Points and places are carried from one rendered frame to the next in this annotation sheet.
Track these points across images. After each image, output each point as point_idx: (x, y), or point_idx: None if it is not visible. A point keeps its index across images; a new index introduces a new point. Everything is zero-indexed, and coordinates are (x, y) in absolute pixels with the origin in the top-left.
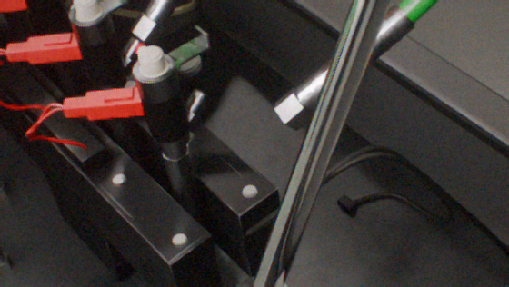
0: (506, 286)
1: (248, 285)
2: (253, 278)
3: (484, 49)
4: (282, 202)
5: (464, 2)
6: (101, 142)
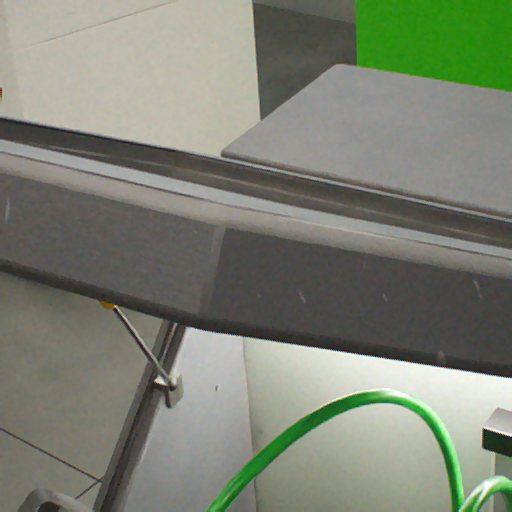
0: (121, 509)
1: (171, 378)
2: (171, 381)
3: None
4: (160, 364)
5: None
6: None
